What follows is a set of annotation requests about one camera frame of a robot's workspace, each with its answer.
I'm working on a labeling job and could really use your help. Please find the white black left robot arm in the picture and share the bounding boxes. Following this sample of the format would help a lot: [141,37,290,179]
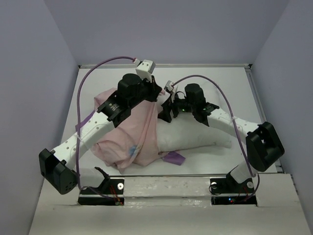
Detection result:
[39,73,162,195]

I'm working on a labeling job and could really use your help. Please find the aluminium right table rail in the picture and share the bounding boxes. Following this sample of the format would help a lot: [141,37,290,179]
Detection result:
[245,64,285,174]

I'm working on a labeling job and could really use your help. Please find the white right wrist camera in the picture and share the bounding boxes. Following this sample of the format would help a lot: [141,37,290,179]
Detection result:
[164,80,175,94]

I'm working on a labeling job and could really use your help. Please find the aluminium back table rail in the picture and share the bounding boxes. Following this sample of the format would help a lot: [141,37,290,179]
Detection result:
[78,63,252,69]

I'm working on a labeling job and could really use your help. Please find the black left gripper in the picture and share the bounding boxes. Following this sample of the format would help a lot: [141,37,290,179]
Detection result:
[128,75,162,109]

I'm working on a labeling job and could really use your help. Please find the white pillow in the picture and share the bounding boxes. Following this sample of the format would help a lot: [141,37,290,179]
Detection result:
[156,113,232,152]

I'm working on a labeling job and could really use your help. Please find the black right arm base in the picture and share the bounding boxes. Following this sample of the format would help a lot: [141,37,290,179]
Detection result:
[208,169,260,206]

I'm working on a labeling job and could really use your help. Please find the pink printed pillowcase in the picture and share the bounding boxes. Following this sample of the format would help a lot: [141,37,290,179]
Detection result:
[75,88,186,173]

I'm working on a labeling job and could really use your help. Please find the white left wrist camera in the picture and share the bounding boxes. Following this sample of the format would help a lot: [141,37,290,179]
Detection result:
[134,58,156,82]

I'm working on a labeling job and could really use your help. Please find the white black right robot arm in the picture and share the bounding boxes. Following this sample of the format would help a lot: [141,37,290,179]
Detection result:
[158,81,285,192]

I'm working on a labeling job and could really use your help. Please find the aluminium table rail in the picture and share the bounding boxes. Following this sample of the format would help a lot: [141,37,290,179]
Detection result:
[78,63,252,69]
[245,64,285,174]

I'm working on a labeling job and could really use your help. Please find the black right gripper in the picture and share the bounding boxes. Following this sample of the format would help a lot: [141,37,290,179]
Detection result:
[156,92,195,123]

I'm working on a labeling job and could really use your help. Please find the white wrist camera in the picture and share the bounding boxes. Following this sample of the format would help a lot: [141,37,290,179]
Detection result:
[134,58,156,82]
[164,80,175,94]

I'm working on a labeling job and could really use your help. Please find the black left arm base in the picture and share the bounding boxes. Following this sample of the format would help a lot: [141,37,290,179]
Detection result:
[78,167,125,206]

